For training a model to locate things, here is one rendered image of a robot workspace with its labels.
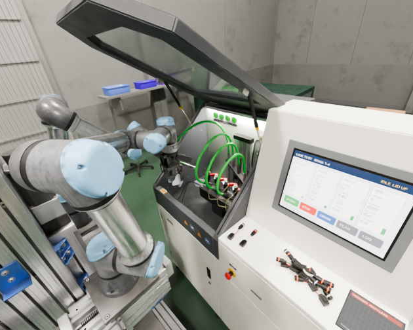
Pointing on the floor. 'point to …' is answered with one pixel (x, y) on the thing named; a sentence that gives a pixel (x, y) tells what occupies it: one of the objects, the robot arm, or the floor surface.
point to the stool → (138, 166)
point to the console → (315, 239)
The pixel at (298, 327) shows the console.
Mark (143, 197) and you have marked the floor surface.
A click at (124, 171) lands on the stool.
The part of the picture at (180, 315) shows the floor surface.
